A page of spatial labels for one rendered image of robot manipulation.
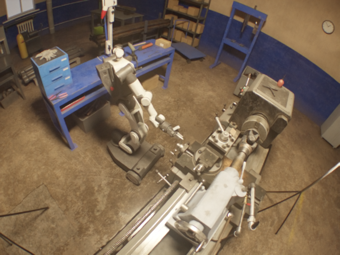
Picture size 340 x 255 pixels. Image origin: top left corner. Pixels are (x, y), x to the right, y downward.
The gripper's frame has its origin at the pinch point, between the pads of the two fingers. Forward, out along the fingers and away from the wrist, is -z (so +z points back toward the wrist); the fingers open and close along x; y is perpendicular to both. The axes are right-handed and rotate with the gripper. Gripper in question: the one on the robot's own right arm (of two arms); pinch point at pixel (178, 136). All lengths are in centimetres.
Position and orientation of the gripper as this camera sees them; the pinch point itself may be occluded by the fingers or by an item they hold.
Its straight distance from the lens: 153.4
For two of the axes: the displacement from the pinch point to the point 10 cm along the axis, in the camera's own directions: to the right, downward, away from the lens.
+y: -4.5, 8.3, 3.4
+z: -7.7, -5.5, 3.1
